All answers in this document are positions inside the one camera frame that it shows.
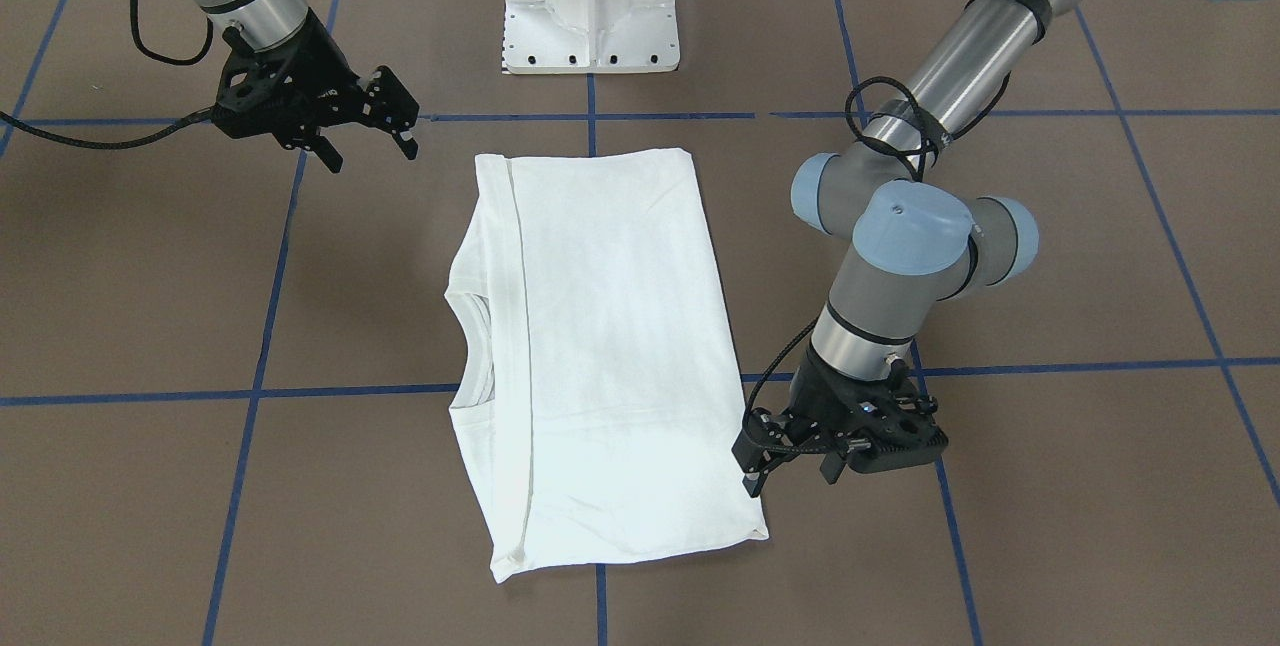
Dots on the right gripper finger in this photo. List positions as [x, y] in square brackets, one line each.
[323, 150]
[406, 142]

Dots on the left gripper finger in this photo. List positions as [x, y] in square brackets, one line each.
[834, 463]
[754, 477]

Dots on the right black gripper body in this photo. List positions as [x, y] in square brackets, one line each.
[322, 68]

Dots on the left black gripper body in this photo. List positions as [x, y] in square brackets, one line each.
[816, 394]

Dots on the white long-sleeve printed shirt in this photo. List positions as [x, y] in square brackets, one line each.
[601, 393]

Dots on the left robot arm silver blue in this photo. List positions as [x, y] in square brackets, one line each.
[1135, 366]

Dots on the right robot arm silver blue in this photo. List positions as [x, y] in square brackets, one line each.
[263, 23]

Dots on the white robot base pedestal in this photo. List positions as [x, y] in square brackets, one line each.
[590, 37]

